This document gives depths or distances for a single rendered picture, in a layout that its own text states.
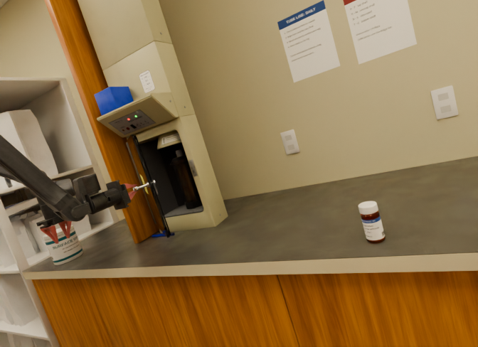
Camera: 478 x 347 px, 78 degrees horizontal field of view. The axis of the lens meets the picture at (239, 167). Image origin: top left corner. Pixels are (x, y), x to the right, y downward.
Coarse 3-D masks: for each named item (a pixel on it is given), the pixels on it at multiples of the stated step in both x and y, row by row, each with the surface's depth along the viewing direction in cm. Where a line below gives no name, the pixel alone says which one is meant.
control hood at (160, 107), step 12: (144, 96) 107; (156, 96) 107; (168, 96) 113; (120, 108) 113; (132, 108) 112; (144, 108) 111; (156, 108) 110; (168, 108) 111; (108, 120) 120; (156, 120) 117; (168, 120) 116; (120, 132) 126; (132, 132) 125
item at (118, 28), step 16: (80, 0) 123; (96, 0) 120; (112, 0) 116; (128, 0) 113; (144, 0) 112; (96, 16) 122; (112, 16) 118; (128, 16) 115; (144, 16) 111; (160, 16) 118; (96, 32) 124; (112, 32) 120; (128, 32) 116; (144, 32) 113; (160, 32) 116; (96, 48) 126; (112, 48) 122; (128, 48) 119; (112, 64) 124
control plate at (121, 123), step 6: (132, 114) 115; (138, 114) 115; (144, 114) 114; (114, 120) 119; (120, 120) 119; (126, 120) 118; (132, 120) 118; (138, 120) 118; (150, 120) 117; (114, 126) 123; (120, 126) 122; (126, 126) 122; (138, 126) 121; (144, 126) 120; (126, 132) 126
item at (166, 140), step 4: (168, 132) 126; (172, 132) 125; (176, 132) 126; (160, 136) 127; (164, 136) 126; (168, 136) 125; (172, 136) 125; (176, 136) 125; (160, 140) 127; (164, 140) 125; (168, 140) 125; (172, 140) 124; (176, 140) 124; (180, 140) 125; (160, 144) 127; (164, 144) 125; (168, 144) 124; (172, 144) 140; (160, 148) 127
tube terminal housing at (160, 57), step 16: (144, 48) 115; (160, 48) 114; (128, 64) 121; (144, 64) 117; (160, 64) 114; (176, 64) 121; (112, 80) 127; (128, 80) 123; (160, 80) 116; (176, 80) 119; (176, 96) 117; (192, 112) 124; (160, 128) 122; (176, 128) 118; (192, 128) 122; (192, 144) 120; (208, 160) 127; (208, 176) 125; (208, 192) 123; (208, 208) 121; (224, 208) 130; (176, 224) 132; (192, 224) 127; (208, 224) 123
